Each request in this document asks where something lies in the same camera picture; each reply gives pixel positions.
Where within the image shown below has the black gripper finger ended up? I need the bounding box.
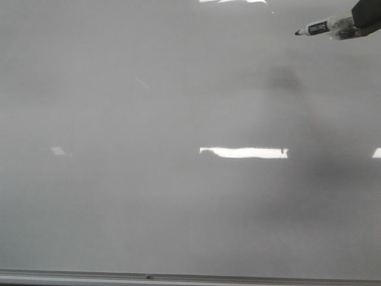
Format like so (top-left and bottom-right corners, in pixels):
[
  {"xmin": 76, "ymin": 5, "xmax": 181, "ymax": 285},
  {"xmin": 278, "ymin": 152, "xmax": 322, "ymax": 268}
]
[{"xmin": 351, "ymin": 0, "xmax": 380, "ymax": 36}]

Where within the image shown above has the black whiteboard marker with tape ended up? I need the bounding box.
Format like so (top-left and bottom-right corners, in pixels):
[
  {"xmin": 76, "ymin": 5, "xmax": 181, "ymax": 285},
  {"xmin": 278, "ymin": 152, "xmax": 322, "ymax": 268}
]
[{"xmin": 295, "ymin": 10, "xmax": 370, "ymax": 41}]

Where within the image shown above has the white whiteboard with aluminium frame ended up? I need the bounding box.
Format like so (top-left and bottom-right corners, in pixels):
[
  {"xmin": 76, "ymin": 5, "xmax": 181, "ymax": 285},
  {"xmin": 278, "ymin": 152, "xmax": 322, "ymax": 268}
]
[{"xmin": 1, "ymin": 1, "xmax": 380, "ymax": 280}]

